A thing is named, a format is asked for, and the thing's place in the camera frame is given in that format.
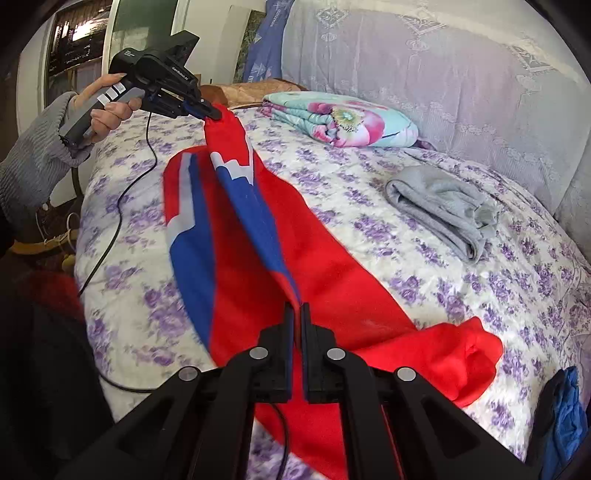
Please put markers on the person's dark clothing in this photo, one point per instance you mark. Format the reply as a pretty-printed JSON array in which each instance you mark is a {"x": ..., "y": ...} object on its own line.
[{"x": 46, "y": 392}]

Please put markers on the white framed door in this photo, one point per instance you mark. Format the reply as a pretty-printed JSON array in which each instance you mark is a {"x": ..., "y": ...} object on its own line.
[{"x": 138, "y": 23}]

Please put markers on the blue printed cloth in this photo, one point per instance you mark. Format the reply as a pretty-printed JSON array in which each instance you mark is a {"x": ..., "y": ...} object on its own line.
[{"x": 268, "y": 46}]

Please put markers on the lace-covered headboard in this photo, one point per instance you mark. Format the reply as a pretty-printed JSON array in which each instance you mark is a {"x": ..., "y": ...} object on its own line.
[{"x": 415, "y": 60}]

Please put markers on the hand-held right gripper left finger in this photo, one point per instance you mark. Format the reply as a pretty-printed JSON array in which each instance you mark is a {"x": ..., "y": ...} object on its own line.
[{"x": 289, "y": 341}]

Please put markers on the brown patterned pillow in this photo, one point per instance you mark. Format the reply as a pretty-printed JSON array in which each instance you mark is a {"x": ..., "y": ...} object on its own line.
[{"x": 258, "y": 92}]

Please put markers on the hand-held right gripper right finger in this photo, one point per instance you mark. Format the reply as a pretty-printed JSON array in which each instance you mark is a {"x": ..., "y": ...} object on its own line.
[{"x": 305, "y": 341}]

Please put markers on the person's left forearm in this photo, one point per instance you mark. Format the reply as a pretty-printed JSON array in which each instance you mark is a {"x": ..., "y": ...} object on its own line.
[{"x": 32, "y": 157}]

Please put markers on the landscape wall poster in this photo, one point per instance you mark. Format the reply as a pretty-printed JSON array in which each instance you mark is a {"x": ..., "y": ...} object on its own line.
[{"x": 249, "y": 41}]

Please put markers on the blue garment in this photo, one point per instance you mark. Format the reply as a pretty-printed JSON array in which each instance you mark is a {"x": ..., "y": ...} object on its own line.
[{"x": 561, "y": 424}]

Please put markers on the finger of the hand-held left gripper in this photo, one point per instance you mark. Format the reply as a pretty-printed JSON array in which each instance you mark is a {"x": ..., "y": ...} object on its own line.
[{"x": 198, "y": 110}]

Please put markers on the teal pink floral folded blanket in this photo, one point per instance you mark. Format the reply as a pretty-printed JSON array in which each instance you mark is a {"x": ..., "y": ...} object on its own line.
[{"x": 351, "y": 122}]

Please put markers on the red pants with blue stripe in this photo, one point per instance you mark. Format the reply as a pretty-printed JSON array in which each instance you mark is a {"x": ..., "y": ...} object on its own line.
[{"x": 323, "y": 277}]

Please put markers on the dark glass panel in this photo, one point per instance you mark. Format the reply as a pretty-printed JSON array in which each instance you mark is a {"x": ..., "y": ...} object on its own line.
[{"x": 78, "y": 41}]

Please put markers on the person's left hand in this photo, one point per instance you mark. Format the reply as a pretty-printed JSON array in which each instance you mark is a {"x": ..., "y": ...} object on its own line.
[{"x": 111, "y": 117}]

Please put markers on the grey folded garment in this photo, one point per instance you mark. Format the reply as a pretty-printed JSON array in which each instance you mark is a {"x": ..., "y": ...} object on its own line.
[{"x": 443, "y": 207}]

